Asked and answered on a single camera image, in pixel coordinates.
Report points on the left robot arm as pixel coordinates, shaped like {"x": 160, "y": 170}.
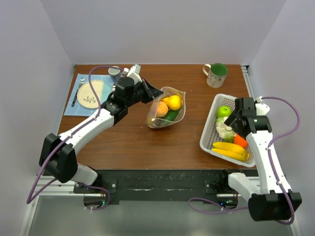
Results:
{"x": 58, "y": 155}

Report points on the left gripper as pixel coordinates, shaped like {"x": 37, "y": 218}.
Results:
{"x": 150, "y": 92}

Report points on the small grey cup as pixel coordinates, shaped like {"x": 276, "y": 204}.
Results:
{"x": 116, "y": 73}

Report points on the polka dot zip bag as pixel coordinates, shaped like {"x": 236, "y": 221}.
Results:
{"x": 153, "y": 122}

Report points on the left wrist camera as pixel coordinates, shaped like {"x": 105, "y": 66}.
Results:
{"x": 133, "y": 73}

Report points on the green cucumber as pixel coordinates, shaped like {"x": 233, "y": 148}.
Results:
{"x": 171, "y": 115}

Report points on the small orange tangerine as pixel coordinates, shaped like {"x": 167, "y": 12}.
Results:
{"x": 238, "y": 140}

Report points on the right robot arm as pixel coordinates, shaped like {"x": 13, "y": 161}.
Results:
{"x": 273, "y": 199}

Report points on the cabbage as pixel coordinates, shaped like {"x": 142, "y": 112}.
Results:
{"x": 225, "y": 132}

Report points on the peach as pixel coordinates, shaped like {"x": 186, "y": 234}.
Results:
{"x": 162, "y": 109}

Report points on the white plastic basket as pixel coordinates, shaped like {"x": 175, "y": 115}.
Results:
{"x": 210, "y": 134}

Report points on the green apple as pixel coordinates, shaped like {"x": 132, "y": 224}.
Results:
{"x": 223, "y": 111}

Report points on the fork with black handle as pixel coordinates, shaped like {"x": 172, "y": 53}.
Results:
{"x": 81, "y": 82}

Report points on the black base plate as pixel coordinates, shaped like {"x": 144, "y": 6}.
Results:
{"x": 159, "y": 185}

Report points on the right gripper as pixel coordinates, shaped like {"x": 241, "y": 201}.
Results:
{"x": 231, "y": 118}

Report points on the cream and blue plate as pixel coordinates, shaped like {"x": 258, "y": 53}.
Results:
{"x": 86, "y": 97}

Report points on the yellow banana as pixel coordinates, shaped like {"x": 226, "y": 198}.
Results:
{"x": 231, "y": 150}

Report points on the green interior floral mug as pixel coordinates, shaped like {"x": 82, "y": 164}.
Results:
{"x": 216, "y": 74}

